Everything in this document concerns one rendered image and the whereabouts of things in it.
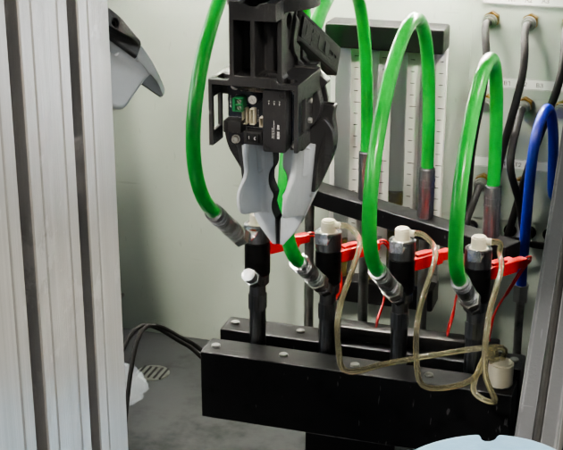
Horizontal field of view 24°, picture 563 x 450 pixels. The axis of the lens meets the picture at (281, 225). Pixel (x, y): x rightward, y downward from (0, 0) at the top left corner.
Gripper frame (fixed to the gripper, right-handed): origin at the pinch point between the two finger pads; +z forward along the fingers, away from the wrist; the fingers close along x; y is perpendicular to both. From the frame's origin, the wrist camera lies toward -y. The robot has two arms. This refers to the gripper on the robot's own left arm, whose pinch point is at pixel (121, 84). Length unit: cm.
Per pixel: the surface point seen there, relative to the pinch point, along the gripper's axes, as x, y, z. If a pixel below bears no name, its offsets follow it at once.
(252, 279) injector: -6.1, 1.6, 33.7
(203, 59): 1.9, -7.3, 7.0
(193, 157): 0.5, 0.5, 11.3
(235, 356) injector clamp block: -9.0, 8.6, 38.2
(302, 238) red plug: -3.8, -5.4, 37.6
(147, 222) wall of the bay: -39, -16, 51
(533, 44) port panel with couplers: 15, -35, 46
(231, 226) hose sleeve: -2.7, 0.9, 23.4
